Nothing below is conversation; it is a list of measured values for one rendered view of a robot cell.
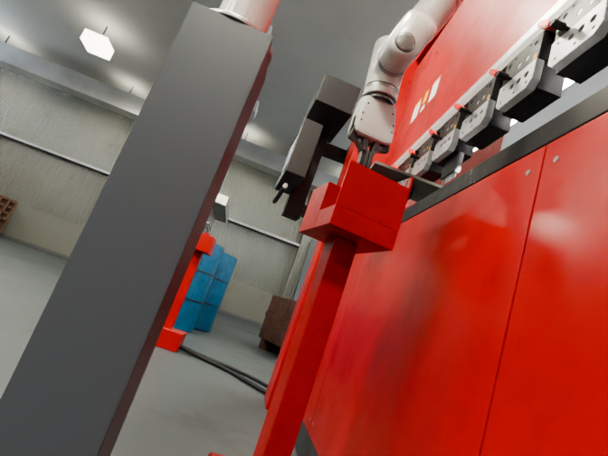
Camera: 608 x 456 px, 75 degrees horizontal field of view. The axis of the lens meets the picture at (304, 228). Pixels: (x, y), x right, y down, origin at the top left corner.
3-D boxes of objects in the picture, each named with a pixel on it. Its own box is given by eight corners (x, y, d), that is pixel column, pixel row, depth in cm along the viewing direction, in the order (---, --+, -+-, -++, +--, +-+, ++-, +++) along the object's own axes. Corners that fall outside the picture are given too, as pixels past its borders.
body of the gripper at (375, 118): (388, 113, 101) (379, 153, 99) (353, 97, 98) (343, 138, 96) (405, 101, 94) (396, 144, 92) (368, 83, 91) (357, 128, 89)
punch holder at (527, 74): (493, 112, 110) (506, 63, 114) (521, 124, 111) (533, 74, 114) (530, 83, 96) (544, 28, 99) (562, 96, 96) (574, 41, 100)
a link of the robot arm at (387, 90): (387, 106, 101) (385, 116, 101) (357, 92, 99) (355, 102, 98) (406, 91, 94) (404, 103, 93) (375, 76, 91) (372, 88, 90)
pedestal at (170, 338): (147, 337, 278) (192, 228, 297) (180, 349, 280) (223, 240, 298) (138, 339, 259) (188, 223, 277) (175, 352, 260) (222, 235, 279)
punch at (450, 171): (438, 185, 143) (445, 161, 145) (443, 186, 143) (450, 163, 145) (452, 175, 133) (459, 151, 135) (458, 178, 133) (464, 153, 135)
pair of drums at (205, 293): (125, 314, 361) (166, 222, 381) (152, 309, 480) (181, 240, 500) (204, 340, 369) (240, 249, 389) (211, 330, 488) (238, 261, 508)
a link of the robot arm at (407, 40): (481, -23, 92) (413, 66, 85) (446, 23, 108) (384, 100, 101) (451, -48, 92) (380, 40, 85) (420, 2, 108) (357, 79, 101)
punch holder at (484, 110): (457, 141, 130) (469, 99, 133) (480, 150, 130) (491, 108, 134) (483, 120, 115) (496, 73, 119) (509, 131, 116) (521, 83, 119)
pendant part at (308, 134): (274, 189, 276) (291, 143, 284) (290, 195, 277) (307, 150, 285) (285, 169, 232) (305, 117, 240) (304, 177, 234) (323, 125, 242)
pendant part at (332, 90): (268, 211, 281) (307, 108, 299) (301, 223, 284) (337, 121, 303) (280, 194, 231) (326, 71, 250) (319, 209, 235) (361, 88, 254)
